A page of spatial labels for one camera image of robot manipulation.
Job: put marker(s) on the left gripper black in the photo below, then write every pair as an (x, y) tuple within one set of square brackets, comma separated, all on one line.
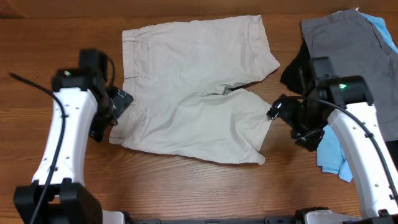
[(119, 97)]

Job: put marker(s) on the beige shorts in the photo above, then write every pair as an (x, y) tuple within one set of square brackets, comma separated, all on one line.
[(187, 80)]

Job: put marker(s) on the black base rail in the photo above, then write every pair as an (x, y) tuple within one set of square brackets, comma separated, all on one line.
[(211, 221)]

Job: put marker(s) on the grey shorts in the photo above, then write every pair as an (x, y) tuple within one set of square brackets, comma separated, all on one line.
[(355, 47)]

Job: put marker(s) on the light blue garment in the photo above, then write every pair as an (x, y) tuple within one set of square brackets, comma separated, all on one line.
[(330, 155)]

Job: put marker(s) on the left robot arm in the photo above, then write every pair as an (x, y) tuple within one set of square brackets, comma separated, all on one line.
[(85, 103)]

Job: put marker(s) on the black garment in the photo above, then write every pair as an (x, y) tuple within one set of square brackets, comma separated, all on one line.
[(297, 76)]

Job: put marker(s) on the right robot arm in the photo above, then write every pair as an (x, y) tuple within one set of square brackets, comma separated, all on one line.
[(347, 106)]

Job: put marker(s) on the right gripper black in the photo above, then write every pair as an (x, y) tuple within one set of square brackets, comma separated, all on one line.
[(313, 135)]

